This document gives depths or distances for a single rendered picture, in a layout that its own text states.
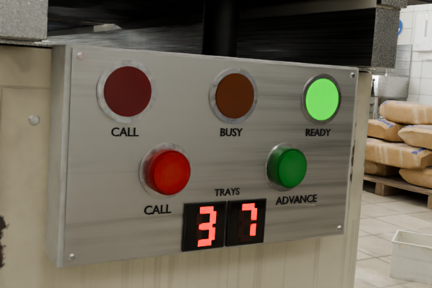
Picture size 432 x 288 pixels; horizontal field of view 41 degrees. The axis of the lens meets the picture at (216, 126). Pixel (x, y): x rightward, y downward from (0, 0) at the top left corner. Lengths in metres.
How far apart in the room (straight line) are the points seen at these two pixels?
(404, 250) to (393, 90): 3.01
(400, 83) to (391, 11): 5.03
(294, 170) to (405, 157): 3.87
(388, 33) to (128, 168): 0.25
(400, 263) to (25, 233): 2.34
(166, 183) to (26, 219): 0.09
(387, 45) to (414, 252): 2.17
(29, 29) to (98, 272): 0.17
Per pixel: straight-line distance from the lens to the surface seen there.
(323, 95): 0.45
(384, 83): 5.40
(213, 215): 0.41
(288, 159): 0.43
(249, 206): 0.43
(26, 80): 0.39
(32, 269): 0.41
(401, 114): 4.59
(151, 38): 0.86
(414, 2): 0.55
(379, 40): 0.50
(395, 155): 4.34
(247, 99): 0.41
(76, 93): 0.36
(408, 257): 2.65
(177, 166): 0.38
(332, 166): 0.47
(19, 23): 0.35
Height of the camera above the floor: 0.83
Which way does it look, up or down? 5 degrees down
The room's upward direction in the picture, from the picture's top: 4 degrees clockwise
